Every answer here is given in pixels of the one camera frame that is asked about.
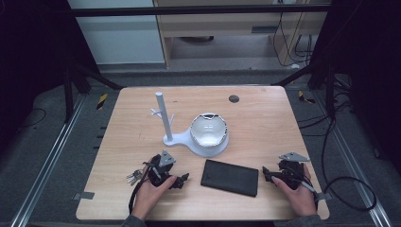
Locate black hanging desk cables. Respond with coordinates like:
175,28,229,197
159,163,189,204
271,11,314,69

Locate grey tape strip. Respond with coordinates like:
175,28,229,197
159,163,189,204
314,191,333,203
72,191,96,201

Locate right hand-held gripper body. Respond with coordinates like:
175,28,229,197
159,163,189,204
276,151,312,191

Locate yellow black striped tape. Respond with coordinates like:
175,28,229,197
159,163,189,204
96,93,109,111
297,90,317,105

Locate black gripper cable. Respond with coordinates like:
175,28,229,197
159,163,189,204
128,161,156,216
294,110,378,213

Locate person's left hand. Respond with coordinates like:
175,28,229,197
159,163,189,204
130,174,178,219

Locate bunch of metal keys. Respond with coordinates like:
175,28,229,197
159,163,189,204
126,168,145,186

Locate thin black floor cable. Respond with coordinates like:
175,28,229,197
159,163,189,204
18,107,47,130

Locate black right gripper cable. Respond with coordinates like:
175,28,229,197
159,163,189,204
294,110,378,213

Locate black wallet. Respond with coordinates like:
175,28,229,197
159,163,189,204
200,159,260,199

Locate black frame crossbar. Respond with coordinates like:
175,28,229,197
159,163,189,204
66,3,333,18

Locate person's right hand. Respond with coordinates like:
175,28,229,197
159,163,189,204
270,164,318,218

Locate white cabinet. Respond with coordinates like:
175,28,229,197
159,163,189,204
66,0,166,66

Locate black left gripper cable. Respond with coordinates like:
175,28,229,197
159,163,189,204
128,161,156,216

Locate light wooden desk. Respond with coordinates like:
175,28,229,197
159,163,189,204
152,0,333,69

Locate aluminium floor rail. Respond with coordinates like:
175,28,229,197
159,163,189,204
313,93,393,227
9,94,88,227

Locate black metal stand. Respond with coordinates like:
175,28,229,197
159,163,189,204
270,61,337,120
61,58,125,125

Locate white key stand with hooks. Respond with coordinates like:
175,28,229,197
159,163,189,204
150,91,231,158

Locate white bowl with silver rim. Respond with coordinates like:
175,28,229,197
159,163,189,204
189,113,229,148

